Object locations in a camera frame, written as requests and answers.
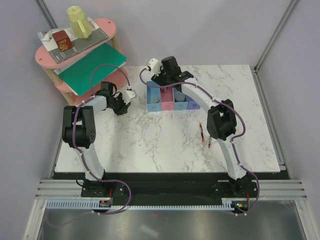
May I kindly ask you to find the pink marker pen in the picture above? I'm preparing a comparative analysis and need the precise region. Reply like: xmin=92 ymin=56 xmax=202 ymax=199
xmin=207 ymin=136 xmax=213 ymax=149

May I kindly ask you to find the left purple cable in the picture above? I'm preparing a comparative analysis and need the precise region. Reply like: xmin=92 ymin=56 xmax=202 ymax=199
xmin=71 ymin=64 xmax=133 ymax=217

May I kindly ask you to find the purple cable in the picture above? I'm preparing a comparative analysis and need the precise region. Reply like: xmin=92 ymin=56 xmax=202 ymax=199
xmin=71 ymin=64 xmax=133 ymax=217
xmin=138 ymin=66 xmax=261 ymax=217

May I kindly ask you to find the orange marker pen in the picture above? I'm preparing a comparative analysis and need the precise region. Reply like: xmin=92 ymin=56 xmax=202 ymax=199
xmin=199 ymin=123 xmax=205 ymax=143

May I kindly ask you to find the purple drawer box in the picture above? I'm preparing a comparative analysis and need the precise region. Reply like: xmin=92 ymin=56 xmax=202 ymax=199
xmin=187 ymin=96 xmax=201 ymax=110

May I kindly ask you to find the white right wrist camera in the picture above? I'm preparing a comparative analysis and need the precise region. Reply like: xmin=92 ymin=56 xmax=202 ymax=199
xmin=146 ymin=58 xmax=162 ymax=76

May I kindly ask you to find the clear paper clip jar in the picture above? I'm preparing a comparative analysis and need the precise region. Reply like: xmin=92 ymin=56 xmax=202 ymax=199
xmin=174 ymin=91 xmax=186 ymax=102

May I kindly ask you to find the beige stapler remover piece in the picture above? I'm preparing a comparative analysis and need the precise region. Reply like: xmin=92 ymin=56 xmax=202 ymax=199
xmin=153 ymin=98 xmax=160 ymax=104

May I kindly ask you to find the red brown box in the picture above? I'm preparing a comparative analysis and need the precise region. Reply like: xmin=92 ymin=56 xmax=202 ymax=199
xmin=52 ymin=30 xmax=73 ymax=52

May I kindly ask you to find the aluminium frame rail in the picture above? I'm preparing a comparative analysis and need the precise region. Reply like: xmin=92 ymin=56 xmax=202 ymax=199
xmin=23 ymin=173 xmax=307 ymax=240

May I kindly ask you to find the green folder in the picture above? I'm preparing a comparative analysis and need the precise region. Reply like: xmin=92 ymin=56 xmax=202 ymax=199
xmin=55 ymin=43 xmax=127 ymax=96

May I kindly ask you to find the light blue end drawer box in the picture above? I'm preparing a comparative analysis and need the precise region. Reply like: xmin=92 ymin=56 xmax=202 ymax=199
xmin=146 ymin=81 xmax=162 ymax=112

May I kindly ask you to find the pink lid clear jar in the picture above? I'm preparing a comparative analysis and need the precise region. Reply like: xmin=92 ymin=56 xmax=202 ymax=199
xmin=162 ymin=87 xmax=169 ymax=93

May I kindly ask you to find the pink drawer box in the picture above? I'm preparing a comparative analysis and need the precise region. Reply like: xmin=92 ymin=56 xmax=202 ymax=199
xmin=160 ymin=87 xmax=175 ymax=111

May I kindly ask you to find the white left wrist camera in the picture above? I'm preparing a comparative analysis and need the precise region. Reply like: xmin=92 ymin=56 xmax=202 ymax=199
xmin=123 ymin=85 xmax=137 ymax=104

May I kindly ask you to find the light blue middle drawer box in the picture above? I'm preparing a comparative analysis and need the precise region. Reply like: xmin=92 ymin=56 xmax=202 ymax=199
xmin=173 ymin=88 xmax=188 ymax=111

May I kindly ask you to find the white cable duct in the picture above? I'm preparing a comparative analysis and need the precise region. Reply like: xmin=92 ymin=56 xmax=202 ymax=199
xmin=46 ymin=198 xmax=251 ymax=211

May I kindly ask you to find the yellow plastic pitcher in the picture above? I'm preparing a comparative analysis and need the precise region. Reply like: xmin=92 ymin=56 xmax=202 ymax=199
xmin=66 ymin=6 xmax=93 ymax=39

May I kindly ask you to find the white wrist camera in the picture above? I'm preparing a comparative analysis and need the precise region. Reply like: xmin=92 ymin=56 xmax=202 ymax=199
xmin=123 ymin=85 xmax=137 ymax=104
xmin=146 ymin=58 xmax=162 ymax=76

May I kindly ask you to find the grey white notebook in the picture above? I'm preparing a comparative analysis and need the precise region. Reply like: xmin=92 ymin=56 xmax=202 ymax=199
xmin=38 ymin=17 xmax=109 ymax=64

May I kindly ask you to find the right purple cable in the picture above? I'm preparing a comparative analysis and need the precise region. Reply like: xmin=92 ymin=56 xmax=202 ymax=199
xmin=138 ymin=66 xmax=261 ymax=217

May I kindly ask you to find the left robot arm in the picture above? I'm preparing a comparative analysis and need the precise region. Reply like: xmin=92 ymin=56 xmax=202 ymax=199
xmin=62 ymin=82 xmax=136 ymax=197

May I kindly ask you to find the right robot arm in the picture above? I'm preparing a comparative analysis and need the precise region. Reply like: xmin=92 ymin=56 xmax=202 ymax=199
xmin=146 ymin=56 xmax=249 ymax=197

